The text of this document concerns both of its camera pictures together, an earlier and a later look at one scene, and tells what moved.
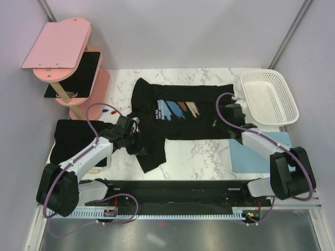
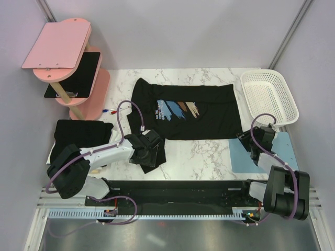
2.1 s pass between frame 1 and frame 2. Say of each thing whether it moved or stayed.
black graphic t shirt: stayed
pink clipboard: stayed
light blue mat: stayed
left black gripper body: moved
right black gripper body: moved
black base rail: stayed
